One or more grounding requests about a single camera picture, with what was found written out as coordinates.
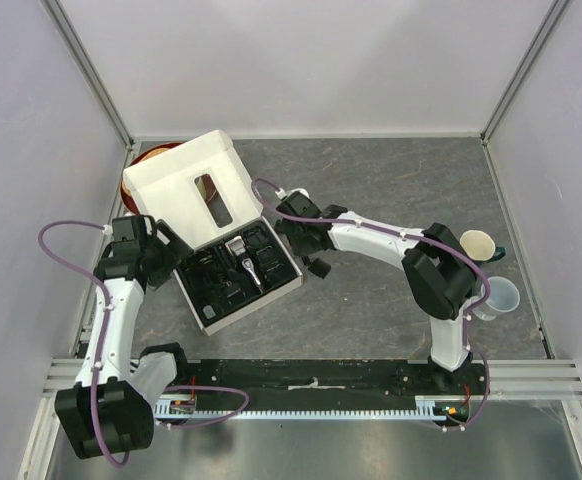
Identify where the green ceramic mug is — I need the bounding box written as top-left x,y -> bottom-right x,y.
459,230 -> 506,263

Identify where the grey slotted cable duct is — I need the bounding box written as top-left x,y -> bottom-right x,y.
154,397 -> 446,422

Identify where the red wooden bowl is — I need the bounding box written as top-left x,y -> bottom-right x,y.
119,141 -> 182,214

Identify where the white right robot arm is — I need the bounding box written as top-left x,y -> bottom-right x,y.
275,188 -> 491,394

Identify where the black plastic box tray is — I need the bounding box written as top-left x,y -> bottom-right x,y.
175,218 -> 303,336

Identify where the aluminium front frame rail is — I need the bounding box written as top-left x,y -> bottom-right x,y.
41,358 -> 582,401

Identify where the clear plastic measuring cup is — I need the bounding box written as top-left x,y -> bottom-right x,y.
472,276 -> 521,321

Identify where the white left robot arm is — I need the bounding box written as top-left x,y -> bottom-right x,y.
55,215 -> 193,466

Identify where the white cardboard clipper box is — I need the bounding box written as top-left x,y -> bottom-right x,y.
122,129 -> 305,337

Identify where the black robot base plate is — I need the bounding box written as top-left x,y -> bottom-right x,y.
183,359 -> 486,413

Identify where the black comb guard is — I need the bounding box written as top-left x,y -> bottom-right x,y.
223,283 -> 248,308
308,258 -> 331,279

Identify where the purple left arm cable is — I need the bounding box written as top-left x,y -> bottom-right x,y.
38,219 -> 132,466

